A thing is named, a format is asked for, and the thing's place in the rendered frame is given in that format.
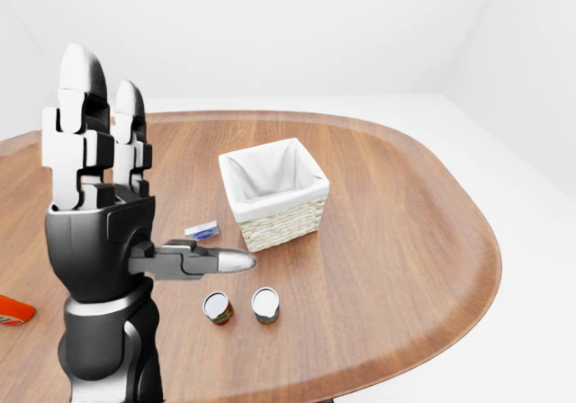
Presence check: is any blue yellow labelled tin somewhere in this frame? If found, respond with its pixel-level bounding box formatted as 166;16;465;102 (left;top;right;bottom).
251;286;281;325

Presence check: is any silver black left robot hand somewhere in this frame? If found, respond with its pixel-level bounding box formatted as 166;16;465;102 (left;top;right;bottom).
40;43;257;305

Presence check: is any small blue white box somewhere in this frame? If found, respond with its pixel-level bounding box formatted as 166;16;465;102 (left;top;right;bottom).
184;220;221;242

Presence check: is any red green labelled tin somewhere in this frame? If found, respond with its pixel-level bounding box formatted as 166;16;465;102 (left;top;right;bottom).
202;291;234;327

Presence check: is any wicker basket with white lining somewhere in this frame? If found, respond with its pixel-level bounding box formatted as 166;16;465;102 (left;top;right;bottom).
218;137;330;254

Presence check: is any orange red bottle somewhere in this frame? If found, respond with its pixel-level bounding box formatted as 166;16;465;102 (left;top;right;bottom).
0;294;37;327

